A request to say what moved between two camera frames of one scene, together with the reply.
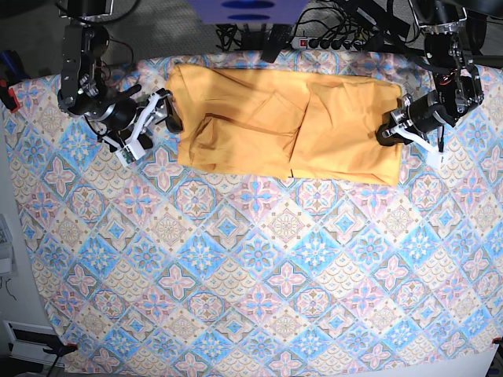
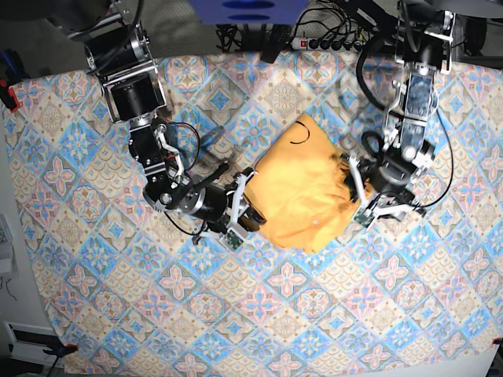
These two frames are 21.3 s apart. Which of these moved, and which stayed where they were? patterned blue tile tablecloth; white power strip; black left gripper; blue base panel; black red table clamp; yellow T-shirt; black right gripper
Moved: yellow T-shirt; black right gripper; black left gripper
Stayed: black red table clamp; blue base panel; white power strip; patterned blue tile tablecloth
